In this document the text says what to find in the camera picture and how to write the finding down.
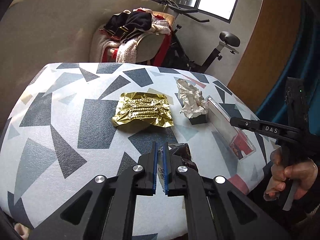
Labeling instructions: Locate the clear pink plastic box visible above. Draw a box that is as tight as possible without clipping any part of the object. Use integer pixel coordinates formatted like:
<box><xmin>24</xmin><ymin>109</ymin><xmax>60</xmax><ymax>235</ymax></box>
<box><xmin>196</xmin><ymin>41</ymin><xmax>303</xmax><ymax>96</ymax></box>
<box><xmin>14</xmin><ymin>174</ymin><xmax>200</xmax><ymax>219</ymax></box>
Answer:
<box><xmin>206</xmin><ymin>96</ymin><xmax>256</xmax><ymax>160</ymax></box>

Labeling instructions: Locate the black snack packet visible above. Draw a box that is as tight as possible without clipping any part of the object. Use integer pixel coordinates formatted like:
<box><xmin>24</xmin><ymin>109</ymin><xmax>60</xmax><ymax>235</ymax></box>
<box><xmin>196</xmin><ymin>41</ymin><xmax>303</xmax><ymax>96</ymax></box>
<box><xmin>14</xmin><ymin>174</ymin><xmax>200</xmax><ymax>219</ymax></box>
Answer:
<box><xmin>168</xmin><ymin>143</ymin><xmax>199</xmax><ymax>172</ymax></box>

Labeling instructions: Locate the person's right hand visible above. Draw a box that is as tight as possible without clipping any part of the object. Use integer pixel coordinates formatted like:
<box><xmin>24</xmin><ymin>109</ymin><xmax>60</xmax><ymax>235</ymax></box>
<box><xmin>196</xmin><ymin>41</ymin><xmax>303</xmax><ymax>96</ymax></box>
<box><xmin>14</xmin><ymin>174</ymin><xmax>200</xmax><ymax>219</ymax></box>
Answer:
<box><xmin>264</xmin><ymin>148</ymin><xmax>318</xmax><ymax>200</ymax></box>

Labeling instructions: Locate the person's left hand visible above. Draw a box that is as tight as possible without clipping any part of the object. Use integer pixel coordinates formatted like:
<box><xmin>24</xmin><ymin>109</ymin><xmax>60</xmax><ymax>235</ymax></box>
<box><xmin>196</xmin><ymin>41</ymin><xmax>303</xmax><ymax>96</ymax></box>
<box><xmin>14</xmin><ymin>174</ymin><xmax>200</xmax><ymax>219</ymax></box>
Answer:
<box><xmin>14</xmin><ymin>223</ymin><xmax>31</xmax><ymax>240</ymax></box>

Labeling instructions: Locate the blue curtain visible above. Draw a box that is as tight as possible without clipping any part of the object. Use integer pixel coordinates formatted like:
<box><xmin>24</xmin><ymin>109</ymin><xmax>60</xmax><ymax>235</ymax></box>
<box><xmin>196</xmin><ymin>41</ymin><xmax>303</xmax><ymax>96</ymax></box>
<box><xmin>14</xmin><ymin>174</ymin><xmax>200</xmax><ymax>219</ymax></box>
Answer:
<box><xmin>255</xmin><ymin>2</ymin><xmax>319</xmax><ymax>135</ymax></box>

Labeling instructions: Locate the brown wooden panel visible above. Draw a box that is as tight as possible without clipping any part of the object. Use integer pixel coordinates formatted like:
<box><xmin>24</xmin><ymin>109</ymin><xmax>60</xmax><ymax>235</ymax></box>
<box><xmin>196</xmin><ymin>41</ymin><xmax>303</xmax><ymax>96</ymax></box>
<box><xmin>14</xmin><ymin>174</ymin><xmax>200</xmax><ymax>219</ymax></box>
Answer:
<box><xmin>228</xmin><ymin>0</ymin><xmax>302</xmax><ymax>112</ymax></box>

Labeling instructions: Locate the crumpled white tissue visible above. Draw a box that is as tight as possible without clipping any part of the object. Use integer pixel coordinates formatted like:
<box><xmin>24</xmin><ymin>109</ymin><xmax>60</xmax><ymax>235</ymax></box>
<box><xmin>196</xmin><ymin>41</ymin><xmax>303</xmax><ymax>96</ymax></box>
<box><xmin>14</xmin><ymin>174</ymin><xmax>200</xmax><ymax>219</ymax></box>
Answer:
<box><xmin>176</xmin><ymin>79</ymin><xmax>208</xmax><ymax>119</ymax></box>

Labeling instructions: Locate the gold foil wrapper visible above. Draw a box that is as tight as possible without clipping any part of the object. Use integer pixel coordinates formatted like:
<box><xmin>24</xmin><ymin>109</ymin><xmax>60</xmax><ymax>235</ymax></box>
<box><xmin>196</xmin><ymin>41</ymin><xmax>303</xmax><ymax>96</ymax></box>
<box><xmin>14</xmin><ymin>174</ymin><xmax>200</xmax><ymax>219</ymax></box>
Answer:
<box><xmin>111</xmin><ymin>92</ymin><xmax>174</xmax><ymax>128</ymax></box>

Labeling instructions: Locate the black exercise bike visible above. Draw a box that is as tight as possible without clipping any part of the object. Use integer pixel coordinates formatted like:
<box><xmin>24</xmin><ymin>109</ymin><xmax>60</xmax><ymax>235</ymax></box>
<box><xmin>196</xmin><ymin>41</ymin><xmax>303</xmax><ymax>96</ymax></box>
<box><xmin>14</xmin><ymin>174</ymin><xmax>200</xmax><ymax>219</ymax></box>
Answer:
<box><xmin>161</xmin><ymin>0</ymin><xmax>240</xmax><ymax>73</ymax></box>

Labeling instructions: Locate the pile of clothes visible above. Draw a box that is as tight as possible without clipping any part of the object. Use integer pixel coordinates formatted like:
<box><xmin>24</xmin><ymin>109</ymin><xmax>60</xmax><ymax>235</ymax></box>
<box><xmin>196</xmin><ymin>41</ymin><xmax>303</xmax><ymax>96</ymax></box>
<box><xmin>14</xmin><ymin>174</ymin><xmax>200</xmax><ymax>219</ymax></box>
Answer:
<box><xmin>103</xmin><ymin>9</ymin><xmax>170</xmax><ymax>67</ymax></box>

